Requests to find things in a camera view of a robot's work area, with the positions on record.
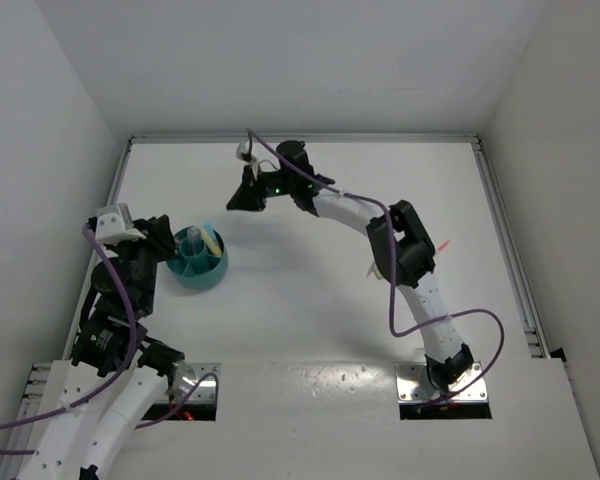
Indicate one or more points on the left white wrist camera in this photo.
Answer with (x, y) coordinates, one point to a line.
(113, 224)

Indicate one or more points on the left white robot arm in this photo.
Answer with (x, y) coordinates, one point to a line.
(115, 372)

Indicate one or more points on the blue highlighter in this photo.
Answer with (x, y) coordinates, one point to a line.
(209, 228)

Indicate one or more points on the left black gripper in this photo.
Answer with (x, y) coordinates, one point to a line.
(159, 234)

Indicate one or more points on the yellow highlighter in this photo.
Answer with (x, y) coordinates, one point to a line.
(211, 243)

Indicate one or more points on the metal base plate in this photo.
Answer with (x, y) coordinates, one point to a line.
(414, 386)
(198, 380)

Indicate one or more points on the teal round divided container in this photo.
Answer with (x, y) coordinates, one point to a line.
(199, 272)

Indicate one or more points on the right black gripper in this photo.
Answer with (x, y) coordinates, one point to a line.
(251, 195)

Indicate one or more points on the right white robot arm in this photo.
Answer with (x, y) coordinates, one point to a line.
(402, 250)

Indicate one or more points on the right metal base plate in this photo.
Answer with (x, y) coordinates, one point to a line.
(414, 386)

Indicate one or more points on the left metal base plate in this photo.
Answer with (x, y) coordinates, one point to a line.
(198, 380)

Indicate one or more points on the red transparent pen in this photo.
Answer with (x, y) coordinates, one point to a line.
(442, 246)

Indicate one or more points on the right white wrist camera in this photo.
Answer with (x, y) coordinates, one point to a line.
(244, 152)

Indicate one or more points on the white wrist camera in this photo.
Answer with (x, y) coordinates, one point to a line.
(113, 224)
(244, 152)

